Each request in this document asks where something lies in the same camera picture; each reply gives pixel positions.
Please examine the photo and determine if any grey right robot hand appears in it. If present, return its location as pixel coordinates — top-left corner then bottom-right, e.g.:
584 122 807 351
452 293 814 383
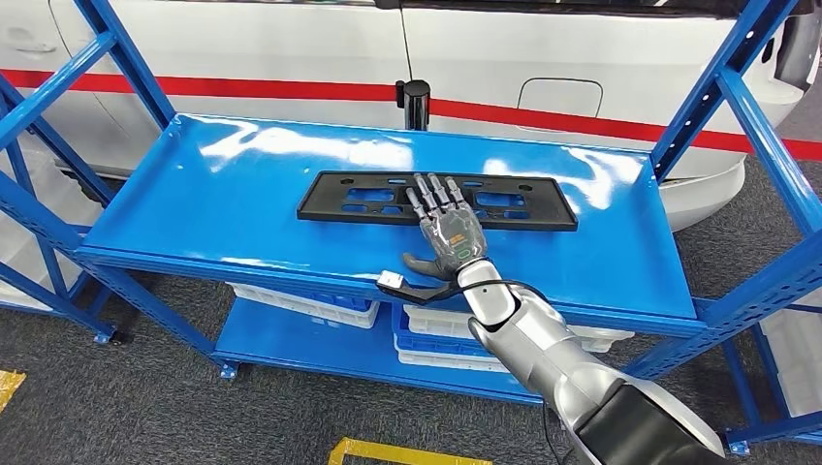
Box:
402 171 490 284

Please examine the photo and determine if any black plastic plate frame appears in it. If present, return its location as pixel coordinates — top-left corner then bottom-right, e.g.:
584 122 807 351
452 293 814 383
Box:
296 170 580 233

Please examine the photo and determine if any white plastic crate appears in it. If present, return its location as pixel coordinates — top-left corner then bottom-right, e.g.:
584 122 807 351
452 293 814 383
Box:
226 282 381 330
401 303 637 356
759 307 822 419
395 348 512 375

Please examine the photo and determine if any blue plastic crate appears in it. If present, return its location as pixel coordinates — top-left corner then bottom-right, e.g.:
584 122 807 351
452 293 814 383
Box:
392 302 499 358
301 290 375 315

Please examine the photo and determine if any yellow floor tape square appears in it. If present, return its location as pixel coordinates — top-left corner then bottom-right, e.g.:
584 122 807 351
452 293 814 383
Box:
0 370 28 414
327 437 494 465

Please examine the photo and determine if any white car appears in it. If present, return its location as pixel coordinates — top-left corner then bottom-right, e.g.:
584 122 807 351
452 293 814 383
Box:
0 0 822 233

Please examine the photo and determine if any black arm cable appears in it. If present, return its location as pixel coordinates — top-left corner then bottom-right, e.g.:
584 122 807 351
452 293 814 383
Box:
443 279 570 465

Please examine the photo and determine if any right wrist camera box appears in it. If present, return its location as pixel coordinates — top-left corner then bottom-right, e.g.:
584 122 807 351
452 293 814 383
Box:
376 269 463 307

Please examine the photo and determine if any black stanchion post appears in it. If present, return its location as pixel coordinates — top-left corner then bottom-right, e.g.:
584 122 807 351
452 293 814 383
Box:
395 79 432 133

